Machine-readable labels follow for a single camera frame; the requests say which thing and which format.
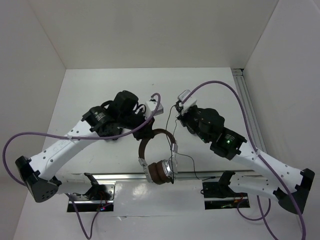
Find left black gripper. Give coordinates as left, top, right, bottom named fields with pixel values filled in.
left=118, top=107, right=155, bottom=141

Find brown silver headphones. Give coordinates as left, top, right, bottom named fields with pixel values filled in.
left=138, top=128, right=178, bottom=185

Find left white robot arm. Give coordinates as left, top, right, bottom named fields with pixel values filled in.
left=15, top=90, right=161, bottom=203

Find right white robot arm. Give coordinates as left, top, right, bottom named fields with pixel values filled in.
left=175, top=102, right=315, bottom=215

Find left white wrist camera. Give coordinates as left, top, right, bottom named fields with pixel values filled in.
left=144, top=99, right=164, bottom=119

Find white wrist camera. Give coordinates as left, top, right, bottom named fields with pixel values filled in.
left=177, top=89, right=197, bottom=116
left=144, top=99, right=164, bottom=119

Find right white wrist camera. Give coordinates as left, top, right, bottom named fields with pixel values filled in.
left=177, top=89, right=197, bottom=116

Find aluminium side rail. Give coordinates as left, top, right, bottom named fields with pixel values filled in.
left=231, top=68, right=267, bottom=152

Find aluminium front rail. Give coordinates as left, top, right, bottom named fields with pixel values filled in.
left=57, top=168, right=276, bottom=183

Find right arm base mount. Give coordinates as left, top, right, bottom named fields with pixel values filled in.
left=200, top=181, right=250, bottom=210

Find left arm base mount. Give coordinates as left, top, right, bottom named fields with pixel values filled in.
left=69, top=181, right=116, bottom=213

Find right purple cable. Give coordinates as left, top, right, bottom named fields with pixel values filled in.
left=181, top=80, right=308, bottom=240

